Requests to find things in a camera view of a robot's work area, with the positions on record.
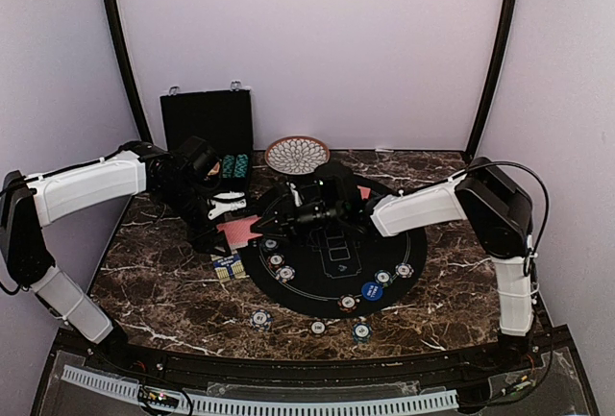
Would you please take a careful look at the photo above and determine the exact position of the blue small blind button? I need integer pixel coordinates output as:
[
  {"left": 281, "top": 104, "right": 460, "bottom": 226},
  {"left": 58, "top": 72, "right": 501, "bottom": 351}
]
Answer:
[{"left": 361, "top": 281, "right": 383, "bottom": 302}]

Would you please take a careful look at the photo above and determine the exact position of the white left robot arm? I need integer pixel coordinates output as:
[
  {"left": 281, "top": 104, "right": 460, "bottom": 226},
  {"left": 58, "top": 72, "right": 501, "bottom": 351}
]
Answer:
[{"left": 1, "top": 137, "right": 247, "bottom": 374}]

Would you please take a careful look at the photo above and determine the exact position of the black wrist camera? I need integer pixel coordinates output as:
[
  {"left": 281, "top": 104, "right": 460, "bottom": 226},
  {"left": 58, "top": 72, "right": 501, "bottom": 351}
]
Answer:
[
  {"left": 314, "top": 161, "right": 361, "bottom": 205},
  {"left": 174, "top": 136, "right": 220, "bottom": 182}
]

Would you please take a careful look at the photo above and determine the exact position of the black corner frame post left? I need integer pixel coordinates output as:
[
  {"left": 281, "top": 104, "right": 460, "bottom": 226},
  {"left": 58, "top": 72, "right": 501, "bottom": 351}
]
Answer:
[{"left": 103, "top": 0, "right": 153, "bottom": 143}]

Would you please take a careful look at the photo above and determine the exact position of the black corner frame post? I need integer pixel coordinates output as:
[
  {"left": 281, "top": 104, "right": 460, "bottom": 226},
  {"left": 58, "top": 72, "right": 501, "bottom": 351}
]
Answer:
[
  {"left": 103, "top": 0, "right": 153, "bottom": 143},
  {"left": 462, "top": 0, "right": 516, "bottom": 163}
]

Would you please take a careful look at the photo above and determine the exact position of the green chip row right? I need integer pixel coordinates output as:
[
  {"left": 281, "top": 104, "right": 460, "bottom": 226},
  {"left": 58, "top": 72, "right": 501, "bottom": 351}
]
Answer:
[{"left": 233, "top": 154, "right": 250, "bottom": 179}]

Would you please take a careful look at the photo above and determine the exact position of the blue tan chip stack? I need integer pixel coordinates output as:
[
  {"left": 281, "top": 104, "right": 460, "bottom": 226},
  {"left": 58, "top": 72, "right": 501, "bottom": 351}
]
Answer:
[{"left": 250, "top": 309, "right": 273, "bottom": 331}]

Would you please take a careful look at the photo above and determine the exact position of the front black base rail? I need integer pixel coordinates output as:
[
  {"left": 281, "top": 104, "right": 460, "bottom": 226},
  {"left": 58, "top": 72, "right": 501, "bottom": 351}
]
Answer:
[{"left": 86, "top": 327, "right": 575, "bottom": 389}]

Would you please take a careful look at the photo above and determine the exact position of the blue green chip stack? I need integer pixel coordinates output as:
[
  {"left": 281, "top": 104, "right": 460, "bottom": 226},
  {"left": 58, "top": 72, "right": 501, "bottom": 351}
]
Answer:
[{"left": 352, "top": 322, "right": 373, "bottom": 343}]

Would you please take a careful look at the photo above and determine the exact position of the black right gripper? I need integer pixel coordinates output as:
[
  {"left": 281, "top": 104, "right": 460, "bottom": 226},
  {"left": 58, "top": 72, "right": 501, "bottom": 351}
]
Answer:
[{"left": 251, "top": 193, "right": 345, "bottom": 247}]

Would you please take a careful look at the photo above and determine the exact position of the round black poker mat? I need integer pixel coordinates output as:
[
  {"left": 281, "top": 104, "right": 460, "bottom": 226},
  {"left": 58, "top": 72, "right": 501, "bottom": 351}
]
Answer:
[{"left": 239, "top": 174, "right": 427, "bottom": 318}]

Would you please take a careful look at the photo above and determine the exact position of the patterned ceramic plate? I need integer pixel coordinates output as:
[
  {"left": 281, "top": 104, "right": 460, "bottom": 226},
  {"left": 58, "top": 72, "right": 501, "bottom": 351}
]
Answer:
[{"left": 264, "top": 135, "right": 331, "bottom": 175}]

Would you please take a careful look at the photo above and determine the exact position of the white cable tray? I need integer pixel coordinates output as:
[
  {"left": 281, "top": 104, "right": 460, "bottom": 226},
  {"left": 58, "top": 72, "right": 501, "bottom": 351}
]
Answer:
[{"left": 60, "top": 365, "right": 458, "bottom": 415}]

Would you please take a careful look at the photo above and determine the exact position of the brown white chip stack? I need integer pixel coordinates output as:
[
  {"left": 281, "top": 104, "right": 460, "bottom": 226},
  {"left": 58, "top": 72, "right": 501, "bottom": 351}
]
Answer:
[{"left": 310, "top": 321, "right": 326, "bottom": 334}]

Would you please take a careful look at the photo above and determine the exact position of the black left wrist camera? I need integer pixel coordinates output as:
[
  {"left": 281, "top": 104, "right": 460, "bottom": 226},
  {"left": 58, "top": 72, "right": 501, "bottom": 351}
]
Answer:
[{"left": 174, "top": 136, "right": 220, "bottom": 182}]

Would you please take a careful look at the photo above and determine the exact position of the red playing card deck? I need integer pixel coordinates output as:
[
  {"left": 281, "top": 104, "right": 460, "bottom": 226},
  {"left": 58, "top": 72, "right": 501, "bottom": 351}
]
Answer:
[{"left": 217, "top": 215, "right": 262, "bottom": 250}]

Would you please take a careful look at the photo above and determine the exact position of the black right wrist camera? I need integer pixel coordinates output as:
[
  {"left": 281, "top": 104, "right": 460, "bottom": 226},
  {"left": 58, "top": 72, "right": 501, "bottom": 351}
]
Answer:
[{"left": 314, "top": 161, "right": 361, "bottom": 205}]

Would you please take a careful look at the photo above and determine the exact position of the green chip row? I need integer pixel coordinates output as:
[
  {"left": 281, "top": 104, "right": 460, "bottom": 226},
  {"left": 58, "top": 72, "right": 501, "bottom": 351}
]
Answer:
[
  {"left": 221, "top": 155, "right": 235, "bottom": 179},
  {"left": 233, "top": 154, "right": 250, "bottom": 179}
]

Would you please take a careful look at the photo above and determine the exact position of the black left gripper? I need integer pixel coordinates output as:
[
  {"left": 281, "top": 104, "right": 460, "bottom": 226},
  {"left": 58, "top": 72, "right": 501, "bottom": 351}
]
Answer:
[{"left": 156, "top": 180, "right": 232, "bottom": 257}]

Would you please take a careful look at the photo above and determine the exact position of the black corner frame post right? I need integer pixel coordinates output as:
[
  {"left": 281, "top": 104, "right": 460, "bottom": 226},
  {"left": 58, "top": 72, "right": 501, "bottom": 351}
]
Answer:
[{"left": 462, "top": 0, "right": 516, "bottom": 163}]

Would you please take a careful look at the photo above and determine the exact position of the black poker chip case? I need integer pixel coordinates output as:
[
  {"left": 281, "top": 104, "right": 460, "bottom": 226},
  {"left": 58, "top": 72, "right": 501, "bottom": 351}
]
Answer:
[{"left": 160, "top": 89, "right": 254, "bottom": 193}]

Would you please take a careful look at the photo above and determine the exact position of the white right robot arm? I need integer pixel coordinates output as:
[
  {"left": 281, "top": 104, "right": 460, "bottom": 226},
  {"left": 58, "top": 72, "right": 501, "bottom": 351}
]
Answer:
[{"left": 241, "top": 158, "right": 533, "bottom": 372}]

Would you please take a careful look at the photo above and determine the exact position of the green chip row left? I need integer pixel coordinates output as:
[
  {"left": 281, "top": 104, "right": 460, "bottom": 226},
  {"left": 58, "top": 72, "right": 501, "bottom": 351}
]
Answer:
[{"left": 221, "top": 155, "right": 235, "bottom": 179}]

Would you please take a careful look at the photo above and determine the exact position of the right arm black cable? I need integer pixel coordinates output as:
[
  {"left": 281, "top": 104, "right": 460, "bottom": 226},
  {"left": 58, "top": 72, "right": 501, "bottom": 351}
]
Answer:
[{"left": 398, "top": 160, "right": 550, "bottom": 273}]

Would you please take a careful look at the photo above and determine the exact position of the red card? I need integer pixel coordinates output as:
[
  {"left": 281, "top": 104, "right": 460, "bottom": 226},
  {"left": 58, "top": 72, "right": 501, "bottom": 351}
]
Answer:
[{"left": 357, "top": 185, "right": 371, "bottom": 200}]

